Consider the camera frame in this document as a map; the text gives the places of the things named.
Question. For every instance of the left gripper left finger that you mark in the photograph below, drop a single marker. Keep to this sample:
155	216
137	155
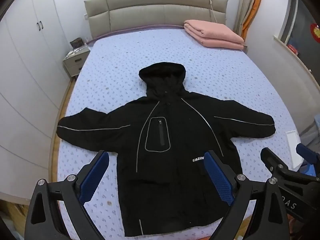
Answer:
44	219

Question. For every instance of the beige padded headboard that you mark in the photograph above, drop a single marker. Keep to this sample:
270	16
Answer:
109	16

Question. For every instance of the white wardrobe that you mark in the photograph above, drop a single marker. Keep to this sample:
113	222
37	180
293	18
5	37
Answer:
33	86

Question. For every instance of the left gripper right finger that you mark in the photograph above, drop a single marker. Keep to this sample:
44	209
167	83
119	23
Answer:
269	218

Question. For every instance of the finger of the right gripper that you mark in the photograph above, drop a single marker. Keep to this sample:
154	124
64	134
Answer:
308	155
272	162

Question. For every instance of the red window decoration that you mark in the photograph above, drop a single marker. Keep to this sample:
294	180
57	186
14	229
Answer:
315	32

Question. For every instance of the brown patterned bag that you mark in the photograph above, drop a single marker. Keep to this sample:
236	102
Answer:
77	43

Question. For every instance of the floral quilted bed cover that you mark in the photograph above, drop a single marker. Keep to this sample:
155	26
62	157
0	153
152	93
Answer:
110	79

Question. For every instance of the white tray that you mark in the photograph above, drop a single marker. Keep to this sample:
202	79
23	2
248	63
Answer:
293	140

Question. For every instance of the folded pink blanket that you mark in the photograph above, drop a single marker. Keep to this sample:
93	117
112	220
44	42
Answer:
213	35

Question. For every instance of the dark window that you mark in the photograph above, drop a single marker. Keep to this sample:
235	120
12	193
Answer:
295	34

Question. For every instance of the grey bedside table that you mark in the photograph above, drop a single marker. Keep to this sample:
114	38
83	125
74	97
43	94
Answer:
75	60

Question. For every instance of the blue plastic stool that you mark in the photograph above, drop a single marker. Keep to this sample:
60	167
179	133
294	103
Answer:
310	167

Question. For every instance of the black hooded jacket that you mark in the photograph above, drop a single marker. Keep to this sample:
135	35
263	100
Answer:
160	140

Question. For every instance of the beige and orange curtain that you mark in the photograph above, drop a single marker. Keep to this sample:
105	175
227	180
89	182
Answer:
247	10

